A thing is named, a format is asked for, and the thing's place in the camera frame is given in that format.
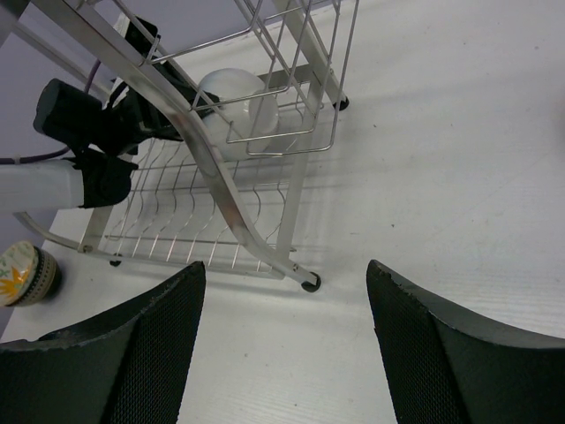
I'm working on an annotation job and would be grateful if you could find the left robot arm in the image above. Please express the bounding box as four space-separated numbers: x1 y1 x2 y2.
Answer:
1 79 182 212

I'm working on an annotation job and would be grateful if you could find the brown patterned bowl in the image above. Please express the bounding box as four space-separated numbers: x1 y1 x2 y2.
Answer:
14 247 62 307

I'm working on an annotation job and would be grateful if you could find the wire utensil basket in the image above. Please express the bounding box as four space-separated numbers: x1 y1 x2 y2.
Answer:
117 1 349 160

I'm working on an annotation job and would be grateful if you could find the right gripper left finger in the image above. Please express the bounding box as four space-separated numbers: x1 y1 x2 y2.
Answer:
1 261 207 423

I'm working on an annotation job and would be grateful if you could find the stainless steel dish rack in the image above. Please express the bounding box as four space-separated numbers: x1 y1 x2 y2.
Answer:
1 1 358 292

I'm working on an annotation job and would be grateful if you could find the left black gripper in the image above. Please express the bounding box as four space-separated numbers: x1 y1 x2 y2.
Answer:
109 16 220 141

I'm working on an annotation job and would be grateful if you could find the light blue white bowl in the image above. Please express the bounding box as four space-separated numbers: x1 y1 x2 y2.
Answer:
199 68 296 162

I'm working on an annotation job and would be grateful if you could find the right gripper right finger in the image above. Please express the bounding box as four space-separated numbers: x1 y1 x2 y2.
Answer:
366 260 564 423

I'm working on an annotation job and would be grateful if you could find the yellow flower bowl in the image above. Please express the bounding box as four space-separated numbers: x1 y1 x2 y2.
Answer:
1 240 39 307

